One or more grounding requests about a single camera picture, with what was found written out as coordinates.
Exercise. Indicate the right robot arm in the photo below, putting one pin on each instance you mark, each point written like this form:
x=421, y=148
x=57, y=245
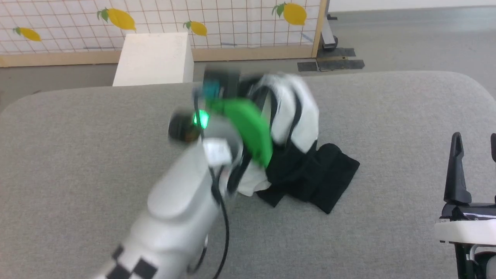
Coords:
x=480, y=263

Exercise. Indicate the grey fabric work surface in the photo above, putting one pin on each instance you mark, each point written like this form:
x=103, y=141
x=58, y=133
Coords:
x=77, y=174

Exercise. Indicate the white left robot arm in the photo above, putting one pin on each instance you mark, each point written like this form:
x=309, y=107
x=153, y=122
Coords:
x=174, y=217

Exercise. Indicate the white and black t-shirt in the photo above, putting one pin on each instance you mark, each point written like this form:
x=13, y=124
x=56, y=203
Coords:
x=329, y=170

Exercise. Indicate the lemon print grid screen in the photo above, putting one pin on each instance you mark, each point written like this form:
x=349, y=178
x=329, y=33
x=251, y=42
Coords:
x=58, y=23

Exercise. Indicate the white box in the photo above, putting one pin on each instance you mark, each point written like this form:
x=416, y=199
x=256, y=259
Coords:
x=155, y=58

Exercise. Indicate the black floor tape patch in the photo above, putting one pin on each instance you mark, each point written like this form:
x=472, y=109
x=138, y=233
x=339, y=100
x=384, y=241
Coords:
x=307, y=66
x=335, y=52
x=341, y=64

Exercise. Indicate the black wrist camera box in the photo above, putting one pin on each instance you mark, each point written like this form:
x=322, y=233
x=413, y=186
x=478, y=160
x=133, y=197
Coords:
x=223, y=81

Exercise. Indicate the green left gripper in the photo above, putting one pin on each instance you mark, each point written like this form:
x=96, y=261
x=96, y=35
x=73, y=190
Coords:
x=252, y=128

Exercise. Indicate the black round module green light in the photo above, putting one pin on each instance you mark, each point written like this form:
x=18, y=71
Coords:
x=182, y=130

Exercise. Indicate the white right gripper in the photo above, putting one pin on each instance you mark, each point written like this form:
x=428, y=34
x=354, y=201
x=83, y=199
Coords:
x=465, y=230

